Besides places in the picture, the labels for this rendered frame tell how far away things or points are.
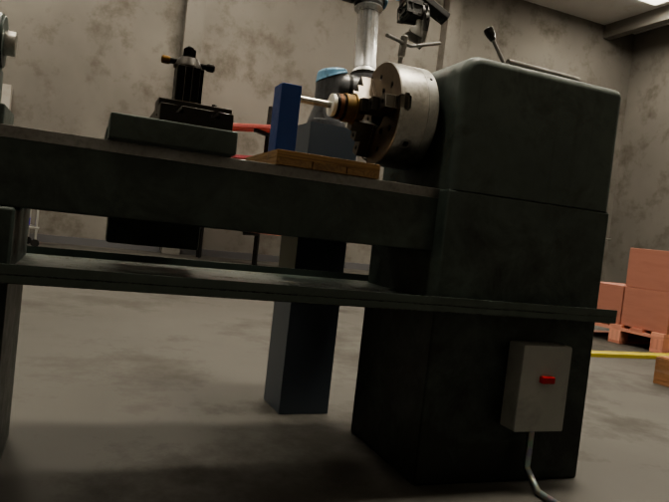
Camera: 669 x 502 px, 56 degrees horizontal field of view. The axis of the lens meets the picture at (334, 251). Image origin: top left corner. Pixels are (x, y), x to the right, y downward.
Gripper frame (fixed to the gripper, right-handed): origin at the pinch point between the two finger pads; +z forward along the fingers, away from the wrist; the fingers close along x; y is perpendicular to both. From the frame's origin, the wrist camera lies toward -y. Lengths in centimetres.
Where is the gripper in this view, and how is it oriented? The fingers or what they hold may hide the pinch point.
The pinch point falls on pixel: (421, 46)
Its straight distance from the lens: 217.0
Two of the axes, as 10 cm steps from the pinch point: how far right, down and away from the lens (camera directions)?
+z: -0.2, 9.7, -2.4
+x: 3.7, -2.2, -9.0
